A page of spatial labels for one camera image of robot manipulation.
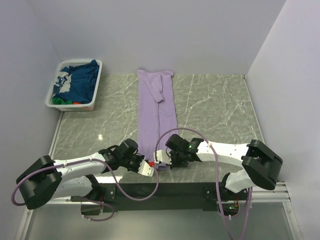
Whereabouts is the purple t shirt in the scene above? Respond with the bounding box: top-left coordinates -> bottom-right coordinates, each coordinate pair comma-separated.
137,69 -> 179,162

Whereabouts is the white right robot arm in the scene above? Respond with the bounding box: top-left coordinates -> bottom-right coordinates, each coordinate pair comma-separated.
158,134 -> 283,202

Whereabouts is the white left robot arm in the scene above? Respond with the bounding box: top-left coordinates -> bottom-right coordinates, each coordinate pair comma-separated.
16,138 -> 154,210

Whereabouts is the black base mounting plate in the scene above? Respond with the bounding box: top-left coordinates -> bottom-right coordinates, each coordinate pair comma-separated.
69,181 -> 250,218

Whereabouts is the blue printed t shirt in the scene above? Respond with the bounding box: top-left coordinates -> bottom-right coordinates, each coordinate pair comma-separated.
52,60 -> 100,104

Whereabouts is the green t shirt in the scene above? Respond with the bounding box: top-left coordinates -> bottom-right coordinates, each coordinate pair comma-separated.
52,97 -> 73,105

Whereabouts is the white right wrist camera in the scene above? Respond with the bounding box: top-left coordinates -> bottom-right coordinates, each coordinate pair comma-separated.
153,149 -> 172,165

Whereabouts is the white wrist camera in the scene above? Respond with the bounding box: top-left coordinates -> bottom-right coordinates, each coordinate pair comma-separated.
153,149 -> 172,165
137,160 -> 155,177

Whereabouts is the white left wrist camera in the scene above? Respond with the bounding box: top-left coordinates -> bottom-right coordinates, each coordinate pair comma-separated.
137,160 -> 155,177

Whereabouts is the aluminium frame rail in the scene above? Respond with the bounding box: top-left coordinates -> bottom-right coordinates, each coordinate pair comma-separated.
13,139 -> 302,240

